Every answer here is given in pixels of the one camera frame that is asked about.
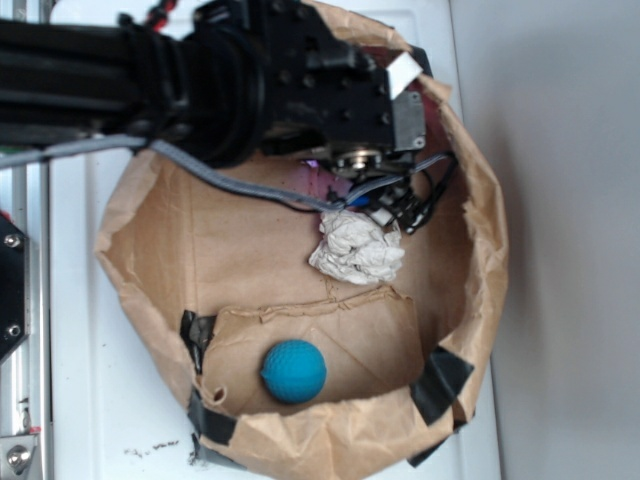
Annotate crumpled white paper ball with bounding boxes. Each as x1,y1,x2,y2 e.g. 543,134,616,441
308,210,405,286

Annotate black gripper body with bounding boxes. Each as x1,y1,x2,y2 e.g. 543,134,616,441
261,1,426,180

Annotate blue dimpled ball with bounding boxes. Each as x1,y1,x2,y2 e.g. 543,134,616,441
260,340,327,404

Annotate grey sleeved cable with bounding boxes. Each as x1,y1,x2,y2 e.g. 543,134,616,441
0,135,454,210

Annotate black metal bracket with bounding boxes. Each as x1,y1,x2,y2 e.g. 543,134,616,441
0,210,30,364

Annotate black thin wires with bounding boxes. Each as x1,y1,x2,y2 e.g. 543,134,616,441
272,152,460,236

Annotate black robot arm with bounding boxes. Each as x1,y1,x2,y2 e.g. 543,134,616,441
1,1,426,178

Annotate aluminium frame rail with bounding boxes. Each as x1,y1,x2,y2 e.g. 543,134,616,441
1,163,54,479

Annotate brown paper bag tray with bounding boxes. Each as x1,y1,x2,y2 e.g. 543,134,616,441
92,0,512,480

